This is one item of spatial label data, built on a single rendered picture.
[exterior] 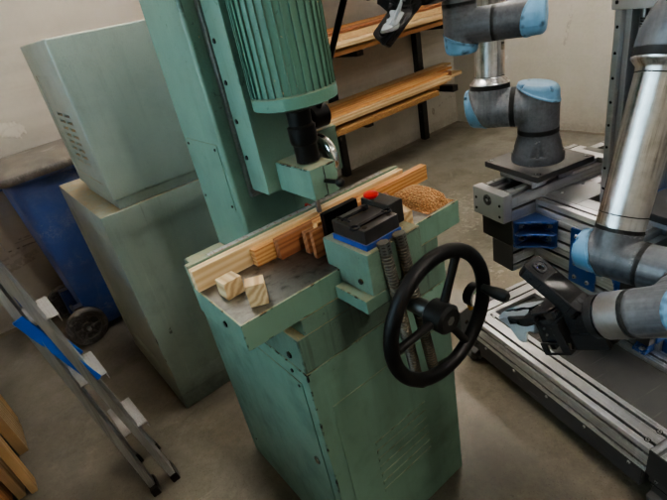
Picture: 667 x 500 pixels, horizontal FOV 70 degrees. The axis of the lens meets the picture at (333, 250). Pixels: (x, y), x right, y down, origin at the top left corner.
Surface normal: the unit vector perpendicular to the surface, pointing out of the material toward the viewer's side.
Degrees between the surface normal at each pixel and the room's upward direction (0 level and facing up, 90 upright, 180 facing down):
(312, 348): 90
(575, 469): 0
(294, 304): 90
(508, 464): 0
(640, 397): 0
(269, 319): 90
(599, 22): 90
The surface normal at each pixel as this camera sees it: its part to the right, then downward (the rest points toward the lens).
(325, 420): 0.62, 0.27
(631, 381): -0.18, -0.87
